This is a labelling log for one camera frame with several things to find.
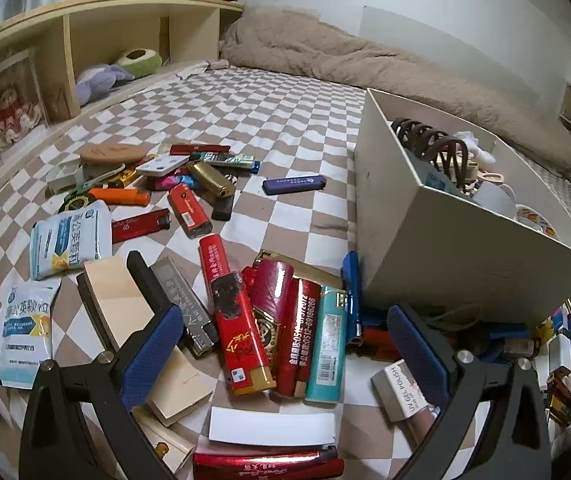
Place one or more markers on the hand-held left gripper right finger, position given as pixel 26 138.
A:
pixel 418 345

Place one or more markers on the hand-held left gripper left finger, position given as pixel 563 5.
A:
pixel 153 345

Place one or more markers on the pile of lighters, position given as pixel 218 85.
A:
pixel 560 400
pixel 235 310

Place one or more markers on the white cardboard box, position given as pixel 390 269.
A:
pixel 415 235

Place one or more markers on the white small carton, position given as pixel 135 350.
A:
pixel 398 390

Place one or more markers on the beige small box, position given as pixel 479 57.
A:
pixel 180 390

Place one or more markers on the wooden block with black edge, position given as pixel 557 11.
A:
pixel 110 290

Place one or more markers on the beige printed box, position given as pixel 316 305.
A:
pixel 163 445

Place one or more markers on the blue white medicine sachet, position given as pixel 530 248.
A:
pixel 20 330
pixel 65 240

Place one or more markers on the glossy red case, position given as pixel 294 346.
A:
pixel 265 465

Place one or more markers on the oval wooden box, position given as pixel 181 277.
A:
pixel 110 154

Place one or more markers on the purple lighter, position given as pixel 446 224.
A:
pixel 293 184

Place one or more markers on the grey hair claw clip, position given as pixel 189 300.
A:
pixel 430 140

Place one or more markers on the white rolled socks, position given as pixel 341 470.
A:
pixel 470 142

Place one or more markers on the checkered bed sheet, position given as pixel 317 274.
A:
pixel 290 110

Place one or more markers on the purple plush toy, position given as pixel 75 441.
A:
pixel 98 82

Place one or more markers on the doll in clear display box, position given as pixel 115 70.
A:
pixel 10 110

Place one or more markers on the beige quilted duvet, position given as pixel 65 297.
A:
pixel 365 70

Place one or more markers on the green avocado plush toy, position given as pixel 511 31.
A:
pixel 138 62

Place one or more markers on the wooden bedside shelf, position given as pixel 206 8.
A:
pixel 115 20

